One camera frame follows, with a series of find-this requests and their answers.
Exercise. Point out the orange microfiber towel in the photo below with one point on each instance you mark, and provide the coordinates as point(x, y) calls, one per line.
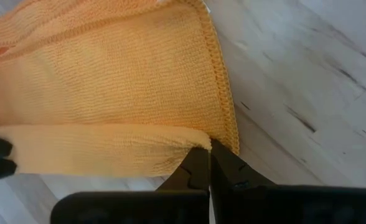
point(124, 77)

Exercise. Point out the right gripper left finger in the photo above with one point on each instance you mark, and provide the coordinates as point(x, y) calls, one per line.
point(195, 174)

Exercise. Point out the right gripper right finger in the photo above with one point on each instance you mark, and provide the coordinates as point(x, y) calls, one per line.
point(226, 174)

